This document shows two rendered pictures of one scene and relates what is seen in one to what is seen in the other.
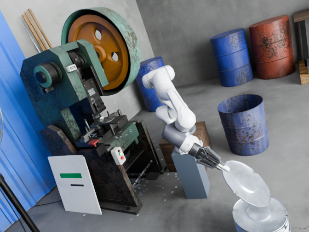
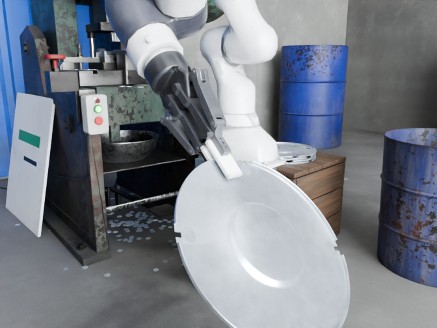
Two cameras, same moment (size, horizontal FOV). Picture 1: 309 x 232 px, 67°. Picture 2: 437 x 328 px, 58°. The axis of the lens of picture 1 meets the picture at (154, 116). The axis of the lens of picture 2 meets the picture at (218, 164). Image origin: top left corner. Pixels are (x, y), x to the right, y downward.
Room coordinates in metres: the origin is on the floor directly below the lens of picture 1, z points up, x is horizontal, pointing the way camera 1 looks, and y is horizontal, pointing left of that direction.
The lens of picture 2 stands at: (0.50, -0.42, 0.73)
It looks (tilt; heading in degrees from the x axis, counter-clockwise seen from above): 14 degrees down; 16
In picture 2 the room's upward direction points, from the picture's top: straight up
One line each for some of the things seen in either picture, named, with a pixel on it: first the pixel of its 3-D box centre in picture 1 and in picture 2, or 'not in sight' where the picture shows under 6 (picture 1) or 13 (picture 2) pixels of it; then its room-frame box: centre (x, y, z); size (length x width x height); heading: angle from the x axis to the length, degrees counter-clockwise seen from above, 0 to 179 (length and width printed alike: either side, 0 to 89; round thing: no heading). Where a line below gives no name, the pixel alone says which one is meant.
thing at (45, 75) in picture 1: (71, 65); not in sight; (2.09, 0.51, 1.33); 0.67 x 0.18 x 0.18; 144
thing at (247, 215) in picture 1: (258, 212); not in sight; (1.02, -0.37, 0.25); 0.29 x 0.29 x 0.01
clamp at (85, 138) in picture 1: (87, 132); (77, 56); (1.95, 0.61, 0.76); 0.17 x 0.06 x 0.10; 144
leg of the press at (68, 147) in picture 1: (83, 167); (50, 129); (1.96, 0.78, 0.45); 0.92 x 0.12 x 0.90; 54
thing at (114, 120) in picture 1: (114, 125); (135, 66); (1.99, 0.37, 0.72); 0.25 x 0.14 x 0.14; 54
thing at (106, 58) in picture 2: (99, 123); (117, 56); (2.09, 0.51, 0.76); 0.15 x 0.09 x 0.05; 144
